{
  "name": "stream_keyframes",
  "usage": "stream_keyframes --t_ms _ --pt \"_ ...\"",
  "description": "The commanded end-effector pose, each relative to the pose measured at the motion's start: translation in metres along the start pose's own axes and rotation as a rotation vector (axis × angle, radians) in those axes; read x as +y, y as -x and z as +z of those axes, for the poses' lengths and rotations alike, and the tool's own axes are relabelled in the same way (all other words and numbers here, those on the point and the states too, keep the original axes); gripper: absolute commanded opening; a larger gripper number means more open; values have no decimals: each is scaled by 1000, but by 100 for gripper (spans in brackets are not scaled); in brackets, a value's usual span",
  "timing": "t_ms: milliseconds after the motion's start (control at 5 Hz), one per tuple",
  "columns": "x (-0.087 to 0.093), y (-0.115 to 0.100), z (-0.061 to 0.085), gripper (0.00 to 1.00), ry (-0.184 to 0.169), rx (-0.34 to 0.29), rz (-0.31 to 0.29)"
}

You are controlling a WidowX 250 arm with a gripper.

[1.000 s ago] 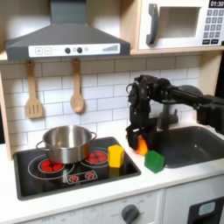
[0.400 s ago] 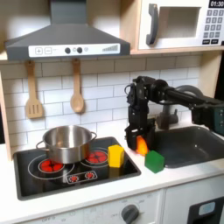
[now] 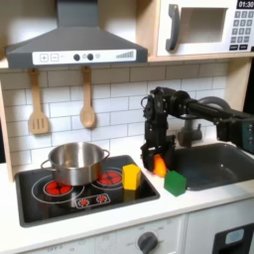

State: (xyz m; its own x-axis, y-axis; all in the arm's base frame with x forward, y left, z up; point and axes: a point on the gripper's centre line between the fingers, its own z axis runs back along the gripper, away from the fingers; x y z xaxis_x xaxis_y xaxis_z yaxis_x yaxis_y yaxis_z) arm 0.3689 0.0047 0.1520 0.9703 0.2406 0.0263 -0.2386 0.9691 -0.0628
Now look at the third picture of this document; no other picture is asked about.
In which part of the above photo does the orange toy carrot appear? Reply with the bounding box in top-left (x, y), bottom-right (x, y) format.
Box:
top-left (153, 154), bottom-right (168, 179)

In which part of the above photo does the yellow toy block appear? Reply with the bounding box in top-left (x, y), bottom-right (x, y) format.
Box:
top-left (122, 164), bottom-right (142, 191)

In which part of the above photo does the green toy block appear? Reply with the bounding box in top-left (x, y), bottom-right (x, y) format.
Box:
top-left (163, 170), bottom-right (188, 197)

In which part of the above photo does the grey toy tap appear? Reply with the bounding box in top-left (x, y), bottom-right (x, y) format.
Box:
top-left (177, 96), bottom-right (232, 148)

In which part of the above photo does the dark grey toy sink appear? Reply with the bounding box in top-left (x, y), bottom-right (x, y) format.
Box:
top-left (172, 142), bottom-right (254, 191)

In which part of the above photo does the wooden spoon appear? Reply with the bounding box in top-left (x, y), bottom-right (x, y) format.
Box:
top-left (78, 65), bottom-right (97, 129)

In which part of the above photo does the white door with black window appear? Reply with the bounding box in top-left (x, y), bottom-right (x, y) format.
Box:
top-left (183, 197), bottom-right (254, 254)

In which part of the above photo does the grey oven knob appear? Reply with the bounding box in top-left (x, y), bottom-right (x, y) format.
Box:
top-left (137, 231), bottom-right (159, 254)

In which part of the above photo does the white oven control panel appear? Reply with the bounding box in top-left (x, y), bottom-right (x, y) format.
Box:
top-left (19, 214), bottom-right (187, 254)

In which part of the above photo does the white toy microwave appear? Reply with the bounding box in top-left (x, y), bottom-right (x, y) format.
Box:
top-left (156, 0), bottom-right (254, 58)

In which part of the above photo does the slotted wooden spatula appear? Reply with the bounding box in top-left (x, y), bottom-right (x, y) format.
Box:
top-left (28, 68), bottom-right (51, 136)

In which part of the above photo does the black toy stove cooktop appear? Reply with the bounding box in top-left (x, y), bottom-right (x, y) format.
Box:
top-left (14, 154), bottom-right (161, 228)

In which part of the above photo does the grey extractor hood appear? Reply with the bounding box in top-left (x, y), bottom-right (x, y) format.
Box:
top-left (4, 0), bottom-right (149, 69)

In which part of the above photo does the steel pot with handles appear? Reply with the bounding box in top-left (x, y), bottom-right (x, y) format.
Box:
top-left (40, 142), bottom-right (111, 187)

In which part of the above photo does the wooden kitchen frame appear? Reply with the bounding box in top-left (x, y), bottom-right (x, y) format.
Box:
top-left (0, 0), bottom-right (254, 183)

